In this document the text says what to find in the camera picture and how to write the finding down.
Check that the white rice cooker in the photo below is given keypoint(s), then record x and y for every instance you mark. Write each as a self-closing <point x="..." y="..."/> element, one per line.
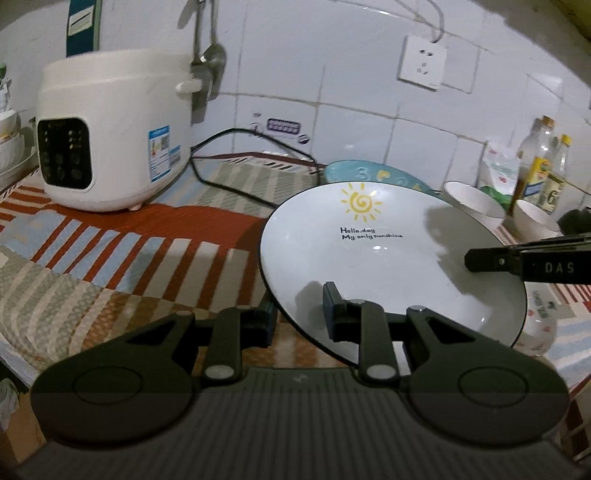
<point x="115" y="138"/>

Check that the striped patchwork tablecloth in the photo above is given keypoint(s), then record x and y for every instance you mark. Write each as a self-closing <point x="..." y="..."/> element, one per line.
<point x="138" y="240"/>

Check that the white ribbed dish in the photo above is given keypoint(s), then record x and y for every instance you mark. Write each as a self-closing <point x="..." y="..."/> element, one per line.
<point x="16" y="154"/>

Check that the blue wall sticker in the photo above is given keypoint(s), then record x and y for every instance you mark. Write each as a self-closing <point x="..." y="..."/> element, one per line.
<point x="283" y="126"/>

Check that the clear glass bottle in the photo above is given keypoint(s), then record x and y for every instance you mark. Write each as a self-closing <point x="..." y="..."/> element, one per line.
<point x="557" y="184"/>

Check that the yellow label oil bottle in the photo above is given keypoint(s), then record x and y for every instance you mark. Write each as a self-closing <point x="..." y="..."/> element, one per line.
<point x="531" y="170"/>

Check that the teal hanging banner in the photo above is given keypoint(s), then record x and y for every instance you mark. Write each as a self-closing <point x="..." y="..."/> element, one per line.
<point x="83" y="27"/>

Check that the white plate with black rim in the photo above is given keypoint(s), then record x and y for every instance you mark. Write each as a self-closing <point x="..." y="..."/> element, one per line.
<point x="369" y="267"/>

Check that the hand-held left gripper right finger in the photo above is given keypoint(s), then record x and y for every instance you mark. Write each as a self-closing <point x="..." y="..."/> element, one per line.
<point x="330" y="309"/>

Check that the teal patterned plate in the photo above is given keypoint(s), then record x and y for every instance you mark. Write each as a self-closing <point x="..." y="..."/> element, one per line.
<point x="369" y="171"/>

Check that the white and green salt bag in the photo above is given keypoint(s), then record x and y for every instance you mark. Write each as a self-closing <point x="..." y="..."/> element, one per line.
<point x="498" y="168"/>

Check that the brown cardboard box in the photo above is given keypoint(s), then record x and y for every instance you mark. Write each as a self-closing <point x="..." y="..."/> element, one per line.
<point x="23" y="429"/>

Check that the black round object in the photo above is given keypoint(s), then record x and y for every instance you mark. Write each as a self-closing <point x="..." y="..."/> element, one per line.
<point x="575" y="222"/>

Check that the plain white bowl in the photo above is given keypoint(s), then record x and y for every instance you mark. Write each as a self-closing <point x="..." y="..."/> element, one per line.
<point x="8" y="124"/>

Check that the hanging metal spoon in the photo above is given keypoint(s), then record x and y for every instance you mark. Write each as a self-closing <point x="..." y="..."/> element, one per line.
<point x="214" y="53"/>

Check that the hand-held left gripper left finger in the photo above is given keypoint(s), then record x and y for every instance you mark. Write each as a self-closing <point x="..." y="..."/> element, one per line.
<point x="268" y="325"/>

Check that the white bowl with dark rim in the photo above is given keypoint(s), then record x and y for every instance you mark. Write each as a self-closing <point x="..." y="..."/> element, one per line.
<point x="535" y="220"/>
<point x="471" y="198"/>

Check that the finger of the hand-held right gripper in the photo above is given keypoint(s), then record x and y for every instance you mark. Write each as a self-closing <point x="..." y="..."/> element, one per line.
<point x="489" y="261"/>

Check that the white wall socket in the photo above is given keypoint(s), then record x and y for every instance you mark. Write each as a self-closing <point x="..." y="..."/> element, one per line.
<point x="422" y="62"/>

